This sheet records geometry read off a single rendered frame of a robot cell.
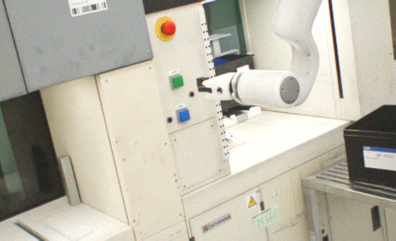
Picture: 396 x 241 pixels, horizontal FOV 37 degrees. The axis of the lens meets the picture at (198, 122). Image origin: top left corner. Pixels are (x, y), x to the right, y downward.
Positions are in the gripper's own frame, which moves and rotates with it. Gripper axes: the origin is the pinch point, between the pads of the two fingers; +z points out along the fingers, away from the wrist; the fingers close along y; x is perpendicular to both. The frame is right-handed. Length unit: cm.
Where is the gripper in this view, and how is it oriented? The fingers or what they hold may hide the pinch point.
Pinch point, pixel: (203, 83)
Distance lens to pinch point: 156.4
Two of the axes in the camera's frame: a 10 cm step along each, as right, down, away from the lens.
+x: -1.8, -9.5, -2.5
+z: -6.0, -1.0, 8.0
